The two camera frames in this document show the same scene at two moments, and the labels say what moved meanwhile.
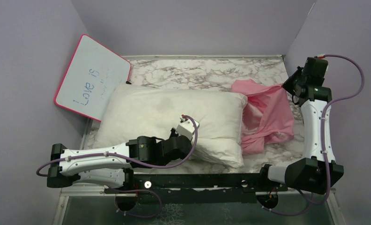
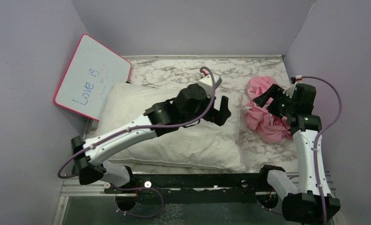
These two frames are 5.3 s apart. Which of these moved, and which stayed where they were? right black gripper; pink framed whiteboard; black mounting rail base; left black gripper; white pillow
Moved: left black gripper; right black gripper
Stayed: black mounting rail base; pink framed whiteboard; white pillow
